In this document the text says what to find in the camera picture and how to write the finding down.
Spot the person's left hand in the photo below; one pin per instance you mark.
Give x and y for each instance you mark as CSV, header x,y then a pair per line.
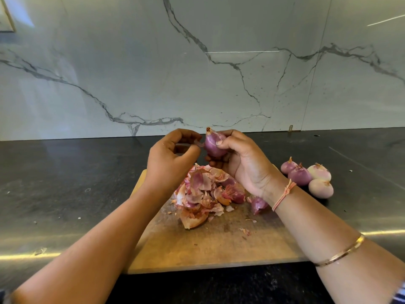
x,y
166,162

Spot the person's right hand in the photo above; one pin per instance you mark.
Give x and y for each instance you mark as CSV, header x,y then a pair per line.
x,y
250,162

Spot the small red onion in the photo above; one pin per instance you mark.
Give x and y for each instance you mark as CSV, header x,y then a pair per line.
x,y
288,166

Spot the red onion with pale patch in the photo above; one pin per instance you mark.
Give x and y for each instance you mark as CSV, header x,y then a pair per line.
x,y
214,145

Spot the pile of onion peels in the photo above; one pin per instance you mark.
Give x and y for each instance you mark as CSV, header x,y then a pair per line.
x,y
199,193

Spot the brownish red onion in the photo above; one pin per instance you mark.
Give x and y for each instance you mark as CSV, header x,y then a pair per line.
x,y
319,172

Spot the person's left forearm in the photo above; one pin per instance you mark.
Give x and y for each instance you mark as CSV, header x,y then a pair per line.
x,y
79,256

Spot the person's right forearm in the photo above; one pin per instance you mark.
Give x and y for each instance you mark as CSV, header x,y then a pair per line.
x,y
338,243

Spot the wooden cutting board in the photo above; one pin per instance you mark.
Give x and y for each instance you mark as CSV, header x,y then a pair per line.
x,y
183,250

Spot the gold bangle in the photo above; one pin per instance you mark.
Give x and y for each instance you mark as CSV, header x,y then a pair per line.
x,y
340,251

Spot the white wall switch plate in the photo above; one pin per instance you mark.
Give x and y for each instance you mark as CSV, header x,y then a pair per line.
x,y
5,15

